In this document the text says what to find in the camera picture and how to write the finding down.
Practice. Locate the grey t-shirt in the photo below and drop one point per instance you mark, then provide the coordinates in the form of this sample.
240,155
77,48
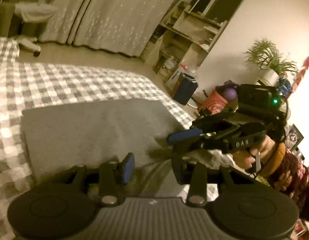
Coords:
90,133

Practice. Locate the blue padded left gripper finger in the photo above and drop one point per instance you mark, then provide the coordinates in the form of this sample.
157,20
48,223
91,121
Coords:
183,135

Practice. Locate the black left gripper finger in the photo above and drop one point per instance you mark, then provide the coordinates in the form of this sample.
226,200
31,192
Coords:
191,172
112,178

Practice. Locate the grey white checkered bedsheet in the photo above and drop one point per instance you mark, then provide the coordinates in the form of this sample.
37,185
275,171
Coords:
30,85

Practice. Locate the grey office chair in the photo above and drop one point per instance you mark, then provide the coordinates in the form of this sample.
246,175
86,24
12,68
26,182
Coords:
27,32

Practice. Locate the red patterned sleeve forearm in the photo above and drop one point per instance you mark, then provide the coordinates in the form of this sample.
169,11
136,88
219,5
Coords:
288,175

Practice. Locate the green potted plant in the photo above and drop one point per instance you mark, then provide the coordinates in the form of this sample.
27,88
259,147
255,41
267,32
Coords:
271,63

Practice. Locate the white cloth on chair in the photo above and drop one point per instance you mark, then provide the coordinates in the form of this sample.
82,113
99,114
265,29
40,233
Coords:
31,12

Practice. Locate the grey star patterned curtain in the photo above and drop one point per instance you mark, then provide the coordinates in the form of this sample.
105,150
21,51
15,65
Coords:
119,26

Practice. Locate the dark grey bedside cube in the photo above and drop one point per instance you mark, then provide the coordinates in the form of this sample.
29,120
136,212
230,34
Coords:
6,13

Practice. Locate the wooden shelf unit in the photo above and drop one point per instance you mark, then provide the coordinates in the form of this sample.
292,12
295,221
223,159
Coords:
186,35

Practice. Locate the red cylindrical container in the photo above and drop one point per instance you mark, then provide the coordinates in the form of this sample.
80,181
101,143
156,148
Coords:
215,103

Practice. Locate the person's right hand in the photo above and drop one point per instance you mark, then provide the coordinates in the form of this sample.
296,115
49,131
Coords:
244,159

